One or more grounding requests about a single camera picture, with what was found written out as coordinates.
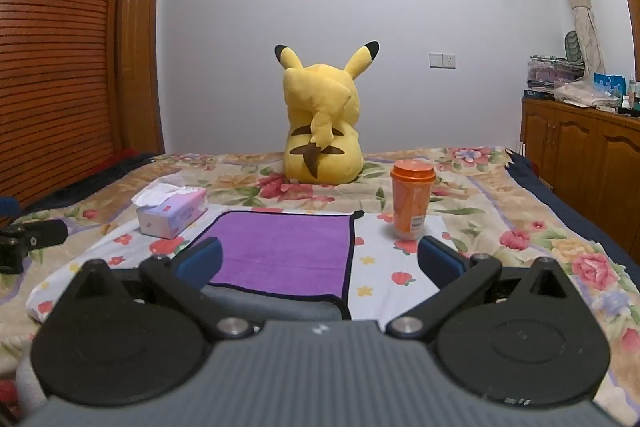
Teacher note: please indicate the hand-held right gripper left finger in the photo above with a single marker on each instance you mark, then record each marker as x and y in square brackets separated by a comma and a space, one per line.
[199, 259]

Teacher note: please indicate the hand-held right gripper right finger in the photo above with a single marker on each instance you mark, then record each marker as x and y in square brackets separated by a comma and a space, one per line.
[441, 259]

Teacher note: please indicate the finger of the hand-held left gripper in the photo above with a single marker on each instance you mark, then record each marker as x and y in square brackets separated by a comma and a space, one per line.
[35, 237]

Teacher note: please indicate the purple towel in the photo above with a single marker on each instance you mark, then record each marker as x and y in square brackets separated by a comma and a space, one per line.
[285, 247]

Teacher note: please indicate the tissue box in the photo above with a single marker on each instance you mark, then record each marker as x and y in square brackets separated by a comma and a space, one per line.
[172, 214]

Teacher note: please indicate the white strawberry print cloth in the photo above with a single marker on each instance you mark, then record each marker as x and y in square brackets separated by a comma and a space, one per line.
[380, 267]

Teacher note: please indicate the orange cup with lid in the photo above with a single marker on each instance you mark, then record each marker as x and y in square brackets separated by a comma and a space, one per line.
[411, 202]

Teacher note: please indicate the floral blanket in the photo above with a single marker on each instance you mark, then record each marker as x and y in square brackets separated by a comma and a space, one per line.
[550, 227]

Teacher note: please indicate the navy bed sheet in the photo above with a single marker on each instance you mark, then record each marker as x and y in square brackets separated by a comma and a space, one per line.
[575, 217]

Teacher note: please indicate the wooden cabinet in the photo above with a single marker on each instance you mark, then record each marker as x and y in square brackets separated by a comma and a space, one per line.
[580, 157]

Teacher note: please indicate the yellow plush toy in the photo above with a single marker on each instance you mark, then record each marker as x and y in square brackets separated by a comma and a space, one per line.
[322, 122]

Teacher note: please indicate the wooden louvred wardrobe door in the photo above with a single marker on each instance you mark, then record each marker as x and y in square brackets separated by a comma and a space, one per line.
[55, 47]

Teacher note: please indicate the stack of folded cloths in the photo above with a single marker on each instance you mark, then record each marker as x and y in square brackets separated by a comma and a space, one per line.
[552, 72]

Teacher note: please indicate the beige cloth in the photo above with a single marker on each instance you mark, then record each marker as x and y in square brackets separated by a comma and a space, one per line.
[582, 93]

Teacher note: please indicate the blue packet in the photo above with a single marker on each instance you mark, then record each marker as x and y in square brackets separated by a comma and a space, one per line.
[609, 83]

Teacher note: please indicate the small bottles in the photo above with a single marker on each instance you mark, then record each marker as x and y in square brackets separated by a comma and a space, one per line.
[631, 99]

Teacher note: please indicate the dark hand fan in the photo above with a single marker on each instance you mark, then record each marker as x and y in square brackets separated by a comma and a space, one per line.
[573, 47]

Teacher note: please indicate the white wall socket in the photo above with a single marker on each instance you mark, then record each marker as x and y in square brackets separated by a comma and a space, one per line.
[442, 60]

